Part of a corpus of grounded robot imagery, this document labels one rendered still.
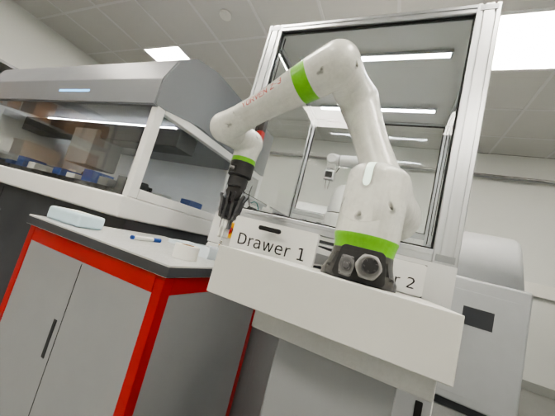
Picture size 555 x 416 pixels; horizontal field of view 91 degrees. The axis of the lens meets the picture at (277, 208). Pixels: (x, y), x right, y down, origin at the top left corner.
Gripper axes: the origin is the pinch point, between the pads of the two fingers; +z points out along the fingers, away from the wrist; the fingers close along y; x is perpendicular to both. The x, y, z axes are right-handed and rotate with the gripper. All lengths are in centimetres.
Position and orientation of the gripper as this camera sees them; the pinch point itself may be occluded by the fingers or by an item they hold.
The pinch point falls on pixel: (224, 229)
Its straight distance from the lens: 104.9
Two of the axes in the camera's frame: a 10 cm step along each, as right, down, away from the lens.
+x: 5.3, 2.5, 8.1
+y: 8.1, 1.4, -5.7
